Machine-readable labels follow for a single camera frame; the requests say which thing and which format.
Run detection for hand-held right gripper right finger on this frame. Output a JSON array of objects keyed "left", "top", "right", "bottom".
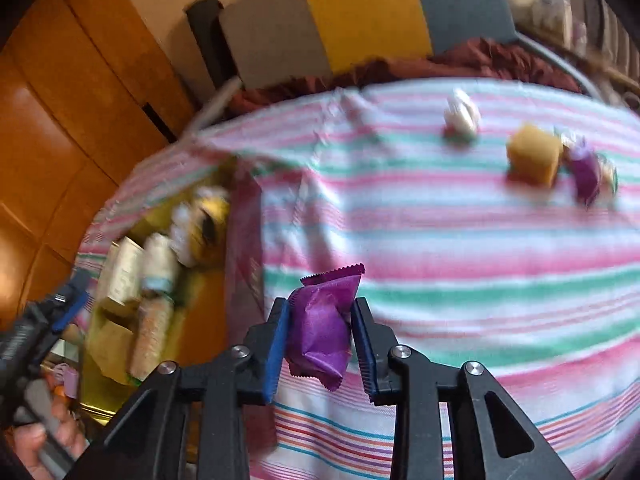
[{"left": 350, "top": 297, "right": 576, "bottom": 480}]

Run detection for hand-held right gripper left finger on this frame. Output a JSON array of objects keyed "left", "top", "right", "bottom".
[{"left": 65, "top": 296, "right": 292, "bottom": 480}]

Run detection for yellow snack packet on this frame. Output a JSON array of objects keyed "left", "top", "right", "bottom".
[{"left": 192, "top": 190, "right": 232, "bottom": 262}]

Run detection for pale carton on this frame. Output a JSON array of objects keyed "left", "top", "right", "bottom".
[{"left": 102, "top": 237, "right": 147, "bottom": 307}]

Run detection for small yellow sponge cube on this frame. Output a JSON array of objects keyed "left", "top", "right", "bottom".
[{"left": 506, "top": 125, "right": 564, "bottom": 187}]

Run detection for person's left hand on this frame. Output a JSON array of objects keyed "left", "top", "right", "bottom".
[{"left": 12, "top": 396, "right": 89, "bottom": 480}]

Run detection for green white packet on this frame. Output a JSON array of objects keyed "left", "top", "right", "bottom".
[{"left": 598, "top": 155, "right": 620, "bottom": 196}]

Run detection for wooden wardrobe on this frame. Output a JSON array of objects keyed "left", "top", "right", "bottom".
[{"left": 0, "top": 0, "right": 201, "bottom": 332}]

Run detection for dark red blanket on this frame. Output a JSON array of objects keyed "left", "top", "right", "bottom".
[{"left": 230, "top": 37, "right": 584, "bottom": 117}]

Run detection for grey white slat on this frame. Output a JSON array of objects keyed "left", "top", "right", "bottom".
[{"left": 185, "top": 77, "right": 244, "bottom": 134}]

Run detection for white fluffy packet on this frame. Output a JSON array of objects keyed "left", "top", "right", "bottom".
[{"left": 169, "top": 207, "right": 199, "bottom": 267}]

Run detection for cardboard box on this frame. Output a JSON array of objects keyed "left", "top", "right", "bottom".
[{"left": 79, "top": 159, "right": 267, "bottom": 423}]

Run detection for white snack packet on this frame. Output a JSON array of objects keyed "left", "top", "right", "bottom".
[{"left": 442, "top": 89, "right": 482, "bottom": 140}]

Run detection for wooden desk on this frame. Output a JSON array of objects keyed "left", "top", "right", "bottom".
[{"left": 515, "top": 0, "right": 640, "bottom": 107}]

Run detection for purple snack packet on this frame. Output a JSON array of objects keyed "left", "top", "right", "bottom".
[
  {"left": 565, "top": 142, "right": 604, "bottom": 207},
  {"left": 286, "top": 262, "right": 366, "bottom": 392}
]

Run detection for striped bed sheet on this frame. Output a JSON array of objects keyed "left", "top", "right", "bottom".
[{"left": 80, "top": 77, "right": 640, "bottom": 480}]

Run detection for grey bed frame rail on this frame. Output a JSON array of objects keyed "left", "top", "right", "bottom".
[{"left": 515, "top": 30, "right": 601, "bottom": 99}]

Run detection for long striped packet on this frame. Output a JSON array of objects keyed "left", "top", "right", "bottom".
[{"left": 129, "top": 295, "right": 174, "bottom": 380}]

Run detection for pale round packet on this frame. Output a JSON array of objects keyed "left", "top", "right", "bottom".
[{"left": 140, "top": 232, "right": 181, "bottom": 297}]

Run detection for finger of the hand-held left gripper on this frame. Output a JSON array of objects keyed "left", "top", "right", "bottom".
[{"left": 47, "top": 271, "right": 94, "bottom": 334}]

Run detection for black cushion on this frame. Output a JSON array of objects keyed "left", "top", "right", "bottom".
[{"left": 186, "top": 0, "right": 242, "bottom": 92}]

